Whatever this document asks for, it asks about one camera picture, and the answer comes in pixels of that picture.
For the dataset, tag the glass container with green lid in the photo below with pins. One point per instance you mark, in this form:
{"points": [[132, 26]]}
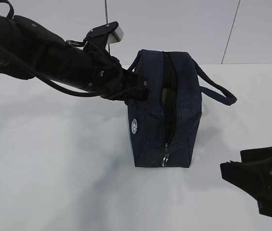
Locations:
{"points": [[168, 94]]}

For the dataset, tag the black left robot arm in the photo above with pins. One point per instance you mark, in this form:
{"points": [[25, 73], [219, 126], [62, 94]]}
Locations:
{"points": [[77, 68]]}

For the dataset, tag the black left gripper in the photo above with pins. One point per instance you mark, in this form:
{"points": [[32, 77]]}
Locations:
{"points": [[117, 83]]}

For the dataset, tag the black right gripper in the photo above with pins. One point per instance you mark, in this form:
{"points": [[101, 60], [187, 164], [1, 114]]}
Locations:
{"points": [[252, 175]]}

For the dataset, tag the navy blue fabric lunch bag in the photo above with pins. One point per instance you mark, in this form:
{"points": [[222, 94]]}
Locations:
{"points": [[164, 136]]}

